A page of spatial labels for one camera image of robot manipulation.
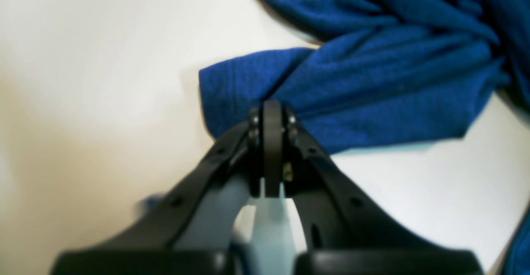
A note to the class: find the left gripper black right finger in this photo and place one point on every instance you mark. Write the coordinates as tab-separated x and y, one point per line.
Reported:
346	232

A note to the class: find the dark blue t-shirt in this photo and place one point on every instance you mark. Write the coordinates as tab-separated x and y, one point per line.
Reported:
388	71

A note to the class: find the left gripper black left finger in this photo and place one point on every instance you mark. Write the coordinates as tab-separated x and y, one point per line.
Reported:
188	231

